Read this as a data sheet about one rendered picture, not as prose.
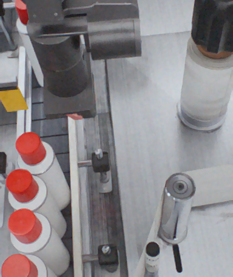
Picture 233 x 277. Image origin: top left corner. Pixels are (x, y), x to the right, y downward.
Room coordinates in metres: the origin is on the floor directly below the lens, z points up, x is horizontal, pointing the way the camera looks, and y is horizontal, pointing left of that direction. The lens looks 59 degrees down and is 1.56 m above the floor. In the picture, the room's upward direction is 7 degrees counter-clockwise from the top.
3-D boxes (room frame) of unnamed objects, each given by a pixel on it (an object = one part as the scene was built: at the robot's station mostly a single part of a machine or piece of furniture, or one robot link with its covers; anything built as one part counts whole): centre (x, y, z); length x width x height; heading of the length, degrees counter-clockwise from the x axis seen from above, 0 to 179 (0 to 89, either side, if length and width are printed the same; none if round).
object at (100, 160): (0.31, 0.04, 0.89); 0.03 x 0.03 x 0.12; 89
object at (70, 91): (0.34, 0.06, 1.13); 0.10 x 0.07 x 0.07; 179
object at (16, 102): (0.33, 0.14, 1.09); 0.03 x 0.01 x 0.06; 89
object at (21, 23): (0.52, 0.12, 0.98); 0.05 x 0.05 x 0.20
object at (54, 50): (0.34, 0.05, 1.19); 0.07 x 0.06 x 0.07; 87
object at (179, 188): (0.19, -0.07, 0.97); 0.05 x 0.05 x 0.19
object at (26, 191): (0.21, 0.13, 0.98); 0.05 x 0.05 x 0.20
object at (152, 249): (0.12, -0.02, 0.97); 0.02 x 0.02 x 0.19
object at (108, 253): (0.16, 0.05, 0.89); 0.06 x 0.03 x 0.12; 89
